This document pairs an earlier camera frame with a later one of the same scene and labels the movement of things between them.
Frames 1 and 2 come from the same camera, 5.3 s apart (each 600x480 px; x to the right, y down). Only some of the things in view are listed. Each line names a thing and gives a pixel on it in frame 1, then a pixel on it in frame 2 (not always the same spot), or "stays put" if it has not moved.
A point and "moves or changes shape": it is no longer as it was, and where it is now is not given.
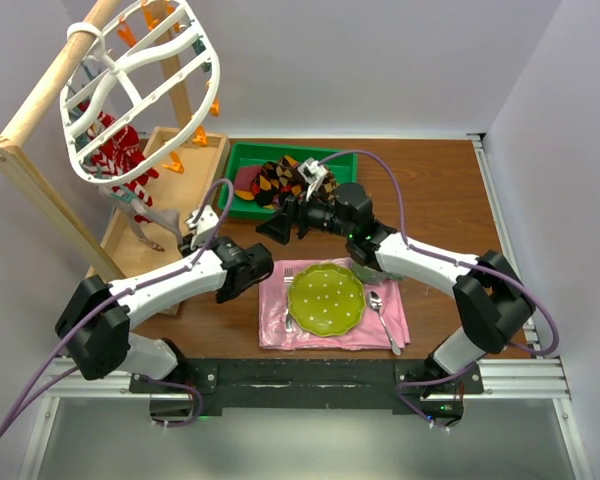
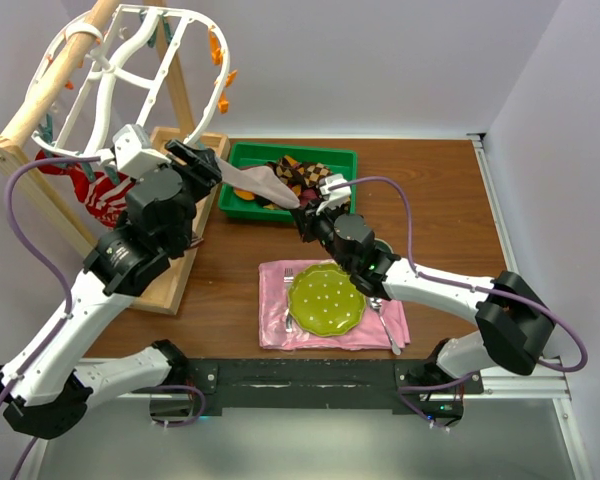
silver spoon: x=375 y=302 stays put
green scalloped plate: x=326 y=299 stays put
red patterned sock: x=122 y=152 -> x=104 y=200
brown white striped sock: x=166 y=217 moves or changes shape
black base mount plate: x=303 y=386 stays put
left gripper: x=200 y=239 -> x=202 y=166
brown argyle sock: x=282 y=177 stays put
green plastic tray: x=242 y=154 stays put
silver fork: x=288 y=278 stays put
